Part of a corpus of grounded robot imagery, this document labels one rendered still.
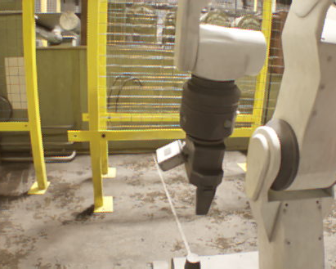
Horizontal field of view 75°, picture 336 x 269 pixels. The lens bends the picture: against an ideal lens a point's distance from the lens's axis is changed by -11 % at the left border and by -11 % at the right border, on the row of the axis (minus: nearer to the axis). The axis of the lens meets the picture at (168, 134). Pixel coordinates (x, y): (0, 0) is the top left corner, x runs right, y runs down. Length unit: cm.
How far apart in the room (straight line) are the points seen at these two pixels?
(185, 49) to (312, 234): 44
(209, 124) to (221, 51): 10
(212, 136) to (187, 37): 14
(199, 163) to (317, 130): 22
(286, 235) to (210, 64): 36
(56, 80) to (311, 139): 196
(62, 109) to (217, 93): 191
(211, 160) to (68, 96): 185
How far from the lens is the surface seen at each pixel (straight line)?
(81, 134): 124
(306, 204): 56
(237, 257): 87
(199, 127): 35
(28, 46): 148
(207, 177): 37
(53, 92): 217
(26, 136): 233
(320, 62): 42
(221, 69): 34
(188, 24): 32
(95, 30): 120
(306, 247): 57
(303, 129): 45
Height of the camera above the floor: 77
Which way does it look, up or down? 16 degrees down
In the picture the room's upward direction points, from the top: 3 degrees clockwise
